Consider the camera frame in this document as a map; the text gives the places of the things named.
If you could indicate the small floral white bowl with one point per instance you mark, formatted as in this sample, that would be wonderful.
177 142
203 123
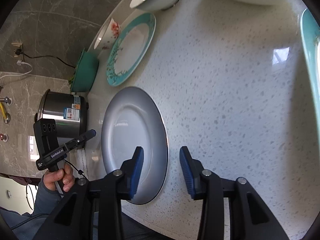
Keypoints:
108 35

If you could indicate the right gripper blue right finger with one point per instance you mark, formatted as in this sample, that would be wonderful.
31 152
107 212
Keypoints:
192 170

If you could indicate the wall power socket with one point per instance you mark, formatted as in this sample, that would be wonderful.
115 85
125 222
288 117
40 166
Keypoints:
18 48

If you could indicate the teal rimmed floral plate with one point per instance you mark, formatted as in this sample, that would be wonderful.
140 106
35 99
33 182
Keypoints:
130 48

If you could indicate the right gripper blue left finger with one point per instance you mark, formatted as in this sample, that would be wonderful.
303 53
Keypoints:
131 169

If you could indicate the stainless steel rice cooker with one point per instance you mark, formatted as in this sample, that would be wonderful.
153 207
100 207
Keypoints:
69 112

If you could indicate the person left hand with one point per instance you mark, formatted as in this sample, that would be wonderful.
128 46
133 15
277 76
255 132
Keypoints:
64 174

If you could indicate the grey round plate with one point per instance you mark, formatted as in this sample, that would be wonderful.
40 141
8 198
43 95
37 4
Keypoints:
132 119

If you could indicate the teal plastic colander basin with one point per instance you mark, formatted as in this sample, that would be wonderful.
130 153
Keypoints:
85 72

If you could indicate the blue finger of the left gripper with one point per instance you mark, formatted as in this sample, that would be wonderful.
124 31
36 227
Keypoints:
88 135

